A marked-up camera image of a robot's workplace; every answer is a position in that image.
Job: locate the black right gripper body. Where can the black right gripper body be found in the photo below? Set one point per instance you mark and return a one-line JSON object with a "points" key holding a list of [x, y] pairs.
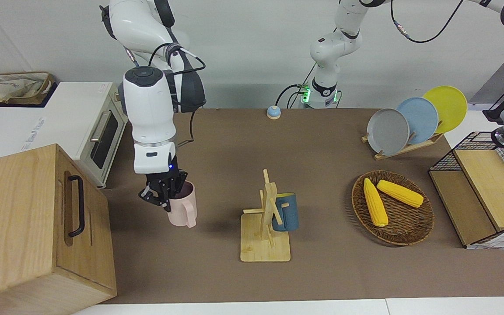
{"points": [[158, 188]]}

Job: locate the wooden cabinet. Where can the wooden cabinet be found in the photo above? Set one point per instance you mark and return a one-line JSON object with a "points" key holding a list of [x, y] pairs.
{"points": [[20, 227]]}

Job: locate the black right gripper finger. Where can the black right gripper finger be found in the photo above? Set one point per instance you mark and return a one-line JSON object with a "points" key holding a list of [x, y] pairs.
{"points": [[182, 181], [164, 205]]}

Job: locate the wooden plate rack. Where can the wooden plate rack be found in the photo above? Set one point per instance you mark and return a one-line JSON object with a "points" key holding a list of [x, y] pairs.
{"points": [[409, 148]]}

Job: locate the cardboard box with paper bag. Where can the cardboard box with paper bag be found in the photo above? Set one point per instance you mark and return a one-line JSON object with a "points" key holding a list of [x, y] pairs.
{"points": [[11, 89]]}

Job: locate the grey plate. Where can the grey plate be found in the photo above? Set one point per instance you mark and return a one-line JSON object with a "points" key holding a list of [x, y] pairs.
{"points": [[387, 131]]}

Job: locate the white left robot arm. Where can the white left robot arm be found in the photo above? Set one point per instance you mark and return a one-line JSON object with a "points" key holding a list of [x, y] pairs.
{"points": [[335, 48]]}

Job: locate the yellow corn cob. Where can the yellow corn cob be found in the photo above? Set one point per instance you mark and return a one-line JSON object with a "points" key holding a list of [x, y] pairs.
{"points": [[375, 203], [400, 194]]}

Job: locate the black camera stand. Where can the black camera stand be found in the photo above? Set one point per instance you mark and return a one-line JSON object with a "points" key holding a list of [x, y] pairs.
{"points": [[492, 116]]}

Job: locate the light blue plate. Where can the light blue plate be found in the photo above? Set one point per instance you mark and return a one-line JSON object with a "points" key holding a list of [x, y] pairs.
{"points": [[422, 118]]}

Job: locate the wooden mug rack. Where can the wooden mug rack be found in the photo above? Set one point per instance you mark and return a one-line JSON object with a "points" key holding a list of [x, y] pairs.
{"points": [[260, 247]]}

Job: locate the dark blue mug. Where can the dark blue mug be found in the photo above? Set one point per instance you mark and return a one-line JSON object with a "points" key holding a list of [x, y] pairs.
{"points": [[289, 214]]}

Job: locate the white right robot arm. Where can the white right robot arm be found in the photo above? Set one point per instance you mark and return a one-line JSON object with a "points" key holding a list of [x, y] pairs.
{"points": [[149, 113]]}

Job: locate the round wicker basket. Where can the round wicker basket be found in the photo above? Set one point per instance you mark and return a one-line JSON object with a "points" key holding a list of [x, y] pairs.
{"points": [[405, 227]]}

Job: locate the wooden box insert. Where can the wooden box insert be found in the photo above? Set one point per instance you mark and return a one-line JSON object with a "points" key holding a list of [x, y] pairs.
{"points": [[475, 210]]}

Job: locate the yellow plate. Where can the yellow plate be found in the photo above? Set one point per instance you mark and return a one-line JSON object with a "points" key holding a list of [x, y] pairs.
{"points": [[451, 105]]}

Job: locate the brown table mat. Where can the brown table mat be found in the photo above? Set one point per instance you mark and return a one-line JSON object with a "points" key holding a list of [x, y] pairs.
{"points": [[322, 271]]}

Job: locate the pink mug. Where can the pink mug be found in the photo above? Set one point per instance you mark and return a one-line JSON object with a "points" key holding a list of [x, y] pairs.
{"points": [[184, 210]]}

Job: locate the white toaster oven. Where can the white toaster oven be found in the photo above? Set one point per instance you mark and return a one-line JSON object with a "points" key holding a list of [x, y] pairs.
{"points": [[77, 113]]}

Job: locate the blue round call bell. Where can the blue round call bell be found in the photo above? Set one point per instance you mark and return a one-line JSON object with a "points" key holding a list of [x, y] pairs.
{"points": [[273, 113]]}

